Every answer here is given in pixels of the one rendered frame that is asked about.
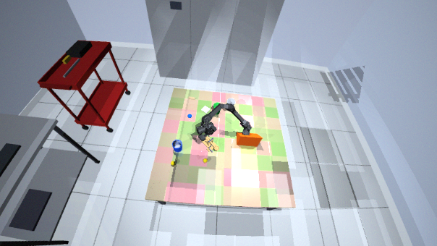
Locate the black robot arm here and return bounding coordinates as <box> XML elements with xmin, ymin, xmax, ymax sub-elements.
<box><xmin>196</xmin><ymin>103</ymin><xmax>252</xmax><ymax>135</ymax></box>

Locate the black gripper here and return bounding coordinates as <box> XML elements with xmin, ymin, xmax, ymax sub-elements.
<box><xmin>198</xmin><ymin>125</ymin><xmax>217</xmax><ymax>142</ymax></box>

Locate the blue cup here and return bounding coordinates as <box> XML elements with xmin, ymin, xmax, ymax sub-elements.
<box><xmin>172</xmin><ymin>140</ymin><xmax>182</xmax><ymax>153</ymax></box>

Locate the wooden toy catapult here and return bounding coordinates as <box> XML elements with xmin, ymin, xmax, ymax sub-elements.
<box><xmin>201</xmin><ymin>136</ymin><xmax>219</xmax><ymax>152</ymax></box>

